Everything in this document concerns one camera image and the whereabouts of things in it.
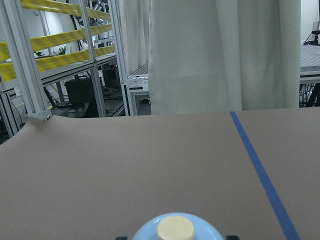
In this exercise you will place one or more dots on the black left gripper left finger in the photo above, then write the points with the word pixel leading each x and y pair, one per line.
pixel 121 238

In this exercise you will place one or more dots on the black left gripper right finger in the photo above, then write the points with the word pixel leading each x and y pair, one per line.
pixel 231 237

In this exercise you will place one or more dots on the light blue call bell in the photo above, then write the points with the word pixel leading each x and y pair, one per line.
pixel 177 226

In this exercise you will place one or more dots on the white curtain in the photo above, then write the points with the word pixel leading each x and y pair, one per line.
pixel 208 56

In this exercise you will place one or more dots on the yellow black striped barrier tape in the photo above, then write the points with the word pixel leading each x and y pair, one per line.
pixel 7 71

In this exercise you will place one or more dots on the aluminium frame post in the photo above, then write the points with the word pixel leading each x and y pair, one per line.
pixel 24 62

